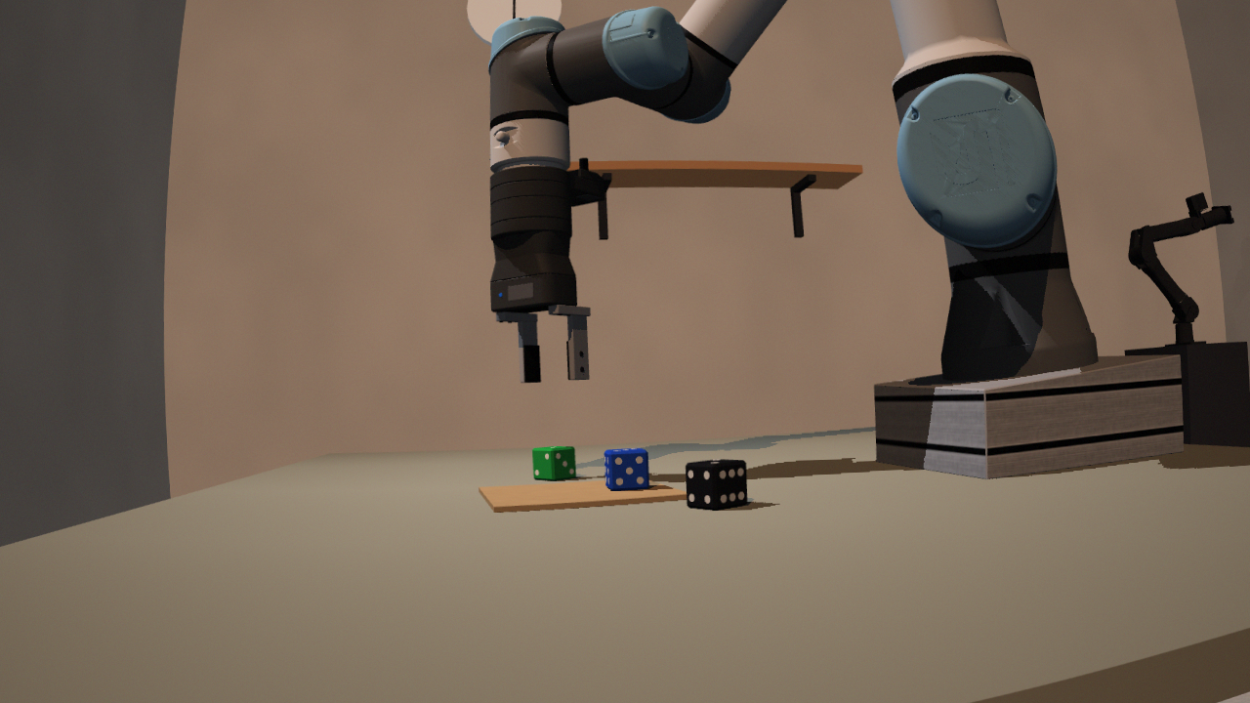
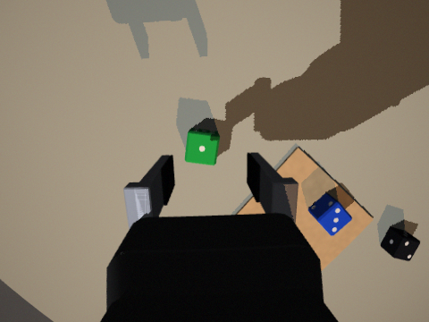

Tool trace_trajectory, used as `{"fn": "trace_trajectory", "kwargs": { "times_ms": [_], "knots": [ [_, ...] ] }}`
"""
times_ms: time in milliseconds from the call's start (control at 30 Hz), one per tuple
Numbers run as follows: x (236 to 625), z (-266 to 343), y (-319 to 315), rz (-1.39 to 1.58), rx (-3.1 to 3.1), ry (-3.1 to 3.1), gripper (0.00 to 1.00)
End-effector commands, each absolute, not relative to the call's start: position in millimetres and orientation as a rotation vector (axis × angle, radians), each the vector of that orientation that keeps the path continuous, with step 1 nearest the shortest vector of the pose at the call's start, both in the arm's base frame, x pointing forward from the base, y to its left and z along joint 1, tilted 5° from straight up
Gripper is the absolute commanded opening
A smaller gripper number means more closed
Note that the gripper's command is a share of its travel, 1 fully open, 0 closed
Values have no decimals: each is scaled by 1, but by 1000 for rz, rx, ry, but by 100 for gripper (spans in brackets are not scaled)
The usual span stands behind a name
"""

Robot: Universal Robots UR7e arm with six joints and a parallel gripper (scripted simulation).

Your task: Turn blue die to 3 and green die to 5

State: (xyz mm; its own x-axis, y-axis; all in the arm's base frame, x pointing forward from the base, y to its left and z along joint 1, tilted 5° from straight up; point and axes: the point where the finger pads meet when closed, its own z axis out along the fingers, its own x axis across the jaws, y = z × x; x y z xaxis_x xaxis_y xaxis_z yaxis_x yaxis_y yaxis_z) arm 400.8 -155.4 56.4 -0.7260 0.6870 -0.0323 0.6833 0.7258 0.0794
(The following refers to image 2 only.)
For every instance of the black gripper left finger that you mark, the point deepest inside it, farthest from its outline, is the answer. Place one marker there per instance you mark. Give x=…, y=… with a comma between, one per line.
x=147, y=197

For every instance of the tan flat mat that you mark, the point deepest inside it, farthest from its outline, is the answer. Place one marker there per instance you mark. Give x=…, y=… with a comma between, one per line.
x=313, y=184

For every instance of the black die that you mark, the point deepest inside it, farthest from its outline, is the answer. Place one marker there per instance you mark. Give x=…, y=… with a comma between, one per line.
x=400, y=244

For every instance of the blue die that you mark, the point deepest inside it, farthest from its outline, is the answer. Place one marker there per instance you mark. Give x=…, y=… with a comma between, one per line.
x=330, y=214

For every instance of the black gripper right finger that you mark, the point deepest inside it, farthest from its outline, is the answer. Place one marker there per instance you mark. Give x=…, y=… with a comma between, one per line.
x=275, y=194

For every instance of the green die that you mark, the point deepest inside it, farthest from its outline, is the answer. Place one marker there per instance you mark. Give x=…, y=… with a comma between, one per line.
x=202, y=146

